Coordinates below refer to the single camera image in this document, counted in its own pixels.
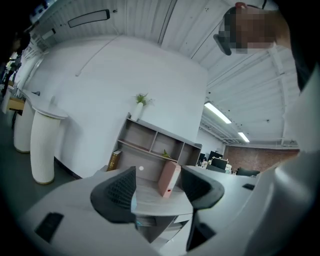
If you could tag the wooden stool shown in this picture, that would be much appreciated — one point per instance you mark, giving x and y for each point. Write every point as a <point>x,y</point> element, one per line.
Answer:
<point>16,103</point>

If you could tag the person with headset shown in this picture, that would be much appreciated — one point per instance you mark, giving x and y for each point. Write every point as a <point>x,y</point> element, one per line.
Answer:
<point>305,50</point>

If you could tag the grey wooden desk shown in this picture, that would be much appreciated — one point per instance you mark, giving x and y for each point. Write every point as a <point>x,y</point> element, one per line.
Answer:
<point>155,202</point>

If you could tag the pink file box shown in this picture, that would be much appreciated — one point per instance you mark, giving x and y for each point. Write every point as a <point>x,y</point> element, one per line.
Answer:
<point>168,180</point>

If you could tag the small green plant sprig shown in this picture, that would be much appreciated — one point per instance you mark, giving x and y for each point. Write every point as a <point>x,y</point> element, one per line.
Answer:
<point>166,153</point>

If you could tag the brown book with gold spine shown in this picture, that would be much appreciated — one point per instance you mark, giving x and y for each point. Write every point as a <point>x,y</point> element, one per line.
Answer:
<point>113,161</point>

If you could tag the head-worn black camera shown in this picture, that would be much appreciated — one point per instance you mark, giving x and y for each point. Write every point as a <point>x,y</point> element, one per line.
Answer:
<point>223,42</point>

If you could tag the green plant in vase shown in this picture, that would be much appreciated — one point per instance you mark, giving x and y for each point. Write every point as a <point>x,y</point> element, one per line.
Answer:
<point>142,98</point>

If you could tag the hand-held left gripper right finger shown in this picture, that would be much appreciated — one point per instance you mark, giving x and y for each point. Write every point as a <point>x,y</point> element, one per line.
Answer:
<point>232,200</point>

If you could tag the person's head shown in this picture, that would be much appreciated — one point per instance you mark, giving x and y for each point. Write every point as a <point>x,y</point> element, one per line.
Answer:
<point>260,25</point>

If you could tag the white table with ribbed pedestals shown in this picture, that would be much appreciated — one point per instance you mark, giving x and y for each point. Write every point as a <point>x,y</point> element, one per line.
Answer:
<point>42,150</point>

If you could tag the blue file box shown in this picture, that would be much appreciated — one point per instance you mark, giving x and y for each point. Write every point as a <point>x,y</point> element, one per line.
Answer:
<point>134,203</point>

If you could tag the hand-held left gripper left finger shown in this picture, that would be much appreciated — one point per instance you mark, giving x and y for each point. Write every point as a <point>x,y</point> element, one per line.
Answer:
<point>75,207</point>

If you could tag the black monitor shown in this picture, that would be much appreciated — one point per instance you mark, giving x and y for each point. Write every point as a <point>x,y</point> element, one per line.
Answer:
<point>220,163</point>

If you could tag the white vase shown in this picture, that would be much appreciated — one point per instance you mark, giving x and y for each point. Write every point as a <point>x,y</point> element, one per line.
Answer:
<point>137,112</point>

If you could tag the long ceiling light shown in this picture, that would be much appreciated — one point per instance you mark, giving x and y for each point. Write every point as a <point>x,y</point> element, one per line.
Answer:
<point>243,137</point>
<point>217,112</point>

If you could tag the black framed ceiling panel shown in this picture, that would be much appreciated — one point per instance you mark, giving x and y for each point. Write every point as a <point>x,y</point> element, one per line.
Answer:
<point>88,18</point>

